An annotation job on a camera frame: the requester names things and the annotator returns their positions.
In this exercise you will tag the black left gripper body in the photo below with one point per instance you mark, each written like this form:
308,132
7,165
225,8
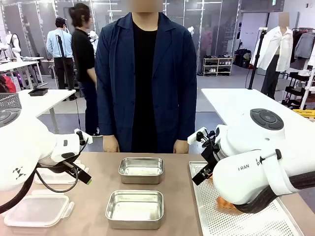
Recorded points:
55,169

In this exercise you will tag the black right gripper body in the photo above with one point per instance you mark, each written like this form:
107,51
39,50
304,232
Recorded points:
212,152

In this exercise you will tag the clear plastic clip lid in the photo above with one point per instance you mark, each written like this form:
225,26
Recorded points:
37,211
53,179

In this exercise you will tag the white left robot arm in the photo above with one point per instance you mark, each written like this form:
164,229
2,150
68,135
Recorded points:
24,142

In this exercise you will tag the person's right forearm navy sleeve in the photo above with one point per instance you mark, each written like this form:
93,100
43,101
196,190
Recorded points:
104,115

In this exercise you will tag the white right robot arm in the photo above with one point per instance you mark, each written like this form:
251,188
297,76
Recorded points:
246,147

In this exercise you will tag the person's left forearm navy sleeve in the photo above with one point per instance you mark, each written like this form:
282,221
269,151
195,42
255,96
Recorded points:
187,118

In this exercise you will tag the steel rectangular container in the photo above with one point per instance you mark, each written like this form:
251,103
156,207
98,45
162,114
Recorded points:
135,209
140,169

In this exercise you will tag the person's left hand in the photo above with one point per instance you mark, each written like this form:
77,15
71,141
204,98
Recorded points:
180,147

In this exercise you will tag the person's right hand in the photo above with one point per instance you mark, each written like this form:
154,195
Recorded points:
110,145

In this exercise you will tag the perforated metal baking tray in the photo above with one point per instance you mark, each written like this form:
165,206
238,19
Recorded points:
221,221

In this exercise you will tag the white long table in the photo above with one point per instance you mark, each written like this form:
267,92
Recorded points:
233,103

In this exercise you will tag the white side table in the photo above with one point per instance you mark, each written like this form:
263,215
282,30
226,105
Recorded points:
49,100

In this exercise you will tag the black plastic tray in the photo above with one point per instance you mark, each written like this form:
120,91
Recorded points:
38,92

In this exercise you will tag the grey mesh basket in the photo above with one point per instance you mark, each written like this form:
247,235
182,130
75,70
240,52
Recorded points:
9,100

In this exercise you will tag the wooden shoe rack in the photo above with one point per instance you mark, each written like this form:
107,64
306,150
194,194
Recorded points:
217,66

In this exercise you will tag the person in navy jacket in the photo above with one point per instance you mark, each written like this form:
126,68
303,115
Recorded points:
147,86

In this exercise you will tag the red bag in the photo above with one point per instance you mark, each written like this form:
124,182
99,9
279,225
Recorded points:
7,84

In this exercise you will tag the black bag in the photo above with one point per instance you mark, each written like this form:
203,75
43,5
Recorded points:
242,57

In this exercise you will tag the black tripod pole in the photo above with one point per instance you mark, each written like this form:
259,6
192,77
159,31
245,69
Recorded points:
64,68

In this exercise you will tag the yellow crate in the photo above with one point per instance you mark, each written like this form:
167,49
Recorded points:
305,113

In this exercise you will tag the black light stand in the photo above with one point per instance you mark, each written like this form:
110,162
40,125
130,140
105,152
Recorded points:
256,56

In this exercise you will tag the black rolling cart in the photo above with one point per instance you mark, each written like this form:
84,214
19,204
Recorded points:
297,88

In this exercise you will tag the white background work table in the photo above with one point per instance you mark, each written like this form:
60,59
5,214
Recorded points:
17,64

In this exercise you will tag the person in black shirt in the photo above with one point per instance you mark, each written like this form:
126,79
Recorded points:
85,61

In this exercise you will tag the man in light blue shirt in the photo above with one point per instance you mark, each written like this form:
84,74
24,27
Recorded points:
57,49

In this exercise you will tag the white background robot torso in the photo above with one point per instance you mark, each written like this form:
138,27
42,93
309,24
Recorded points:
13,44

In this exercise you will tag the grey hanging jacket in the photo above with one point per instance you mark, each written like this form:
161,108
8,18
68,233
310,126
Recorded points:
305,45

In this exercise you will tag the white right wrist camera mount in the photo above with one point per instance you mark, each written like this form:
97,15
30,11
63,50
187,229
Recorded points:
194,137

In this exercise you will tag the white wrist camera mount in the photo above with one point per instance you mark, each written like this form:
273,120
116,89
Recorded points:
194,137
85,137

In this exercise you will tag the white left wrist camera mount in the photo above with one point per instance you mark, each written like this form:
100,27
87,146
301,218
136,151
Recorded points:
85,137

